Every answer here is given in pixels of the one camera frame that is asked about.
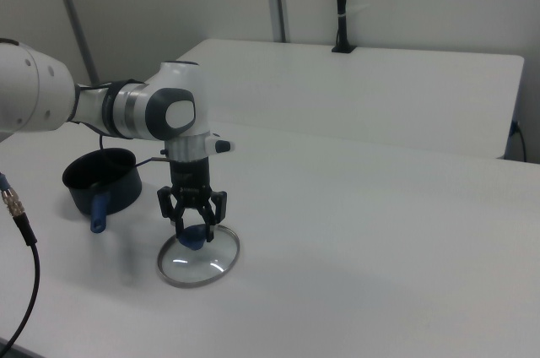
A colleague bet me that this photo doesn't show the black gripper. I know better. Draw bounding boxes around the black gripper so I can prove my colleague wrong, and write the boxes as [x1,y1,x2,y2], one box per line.
[156,156,229,246]

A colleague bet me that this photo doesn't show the thick black cable with connector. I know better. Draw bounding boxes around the thick black cable with connector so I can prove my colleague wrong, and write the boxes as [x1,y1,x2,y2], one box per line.
[0,171,41,343]

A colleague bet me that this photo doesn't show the black cable with blue plug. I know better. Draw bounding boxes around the black cable with blue plug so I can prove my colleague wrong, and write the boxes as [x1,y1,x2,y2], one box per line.
[510,120,529,162]

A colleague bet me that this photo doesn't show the glass lid with blue knob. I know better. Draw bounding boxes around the glass lid with blue knob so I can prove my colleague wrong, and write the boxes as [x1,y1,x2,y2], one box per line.
[156,223,241,290]

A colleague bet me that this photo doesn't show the dark saucepan with blue handle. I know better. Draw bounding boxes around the dark saucepan with blue handle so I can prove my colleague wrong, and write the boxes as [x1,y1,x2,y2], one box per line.
[62,148,143,234]

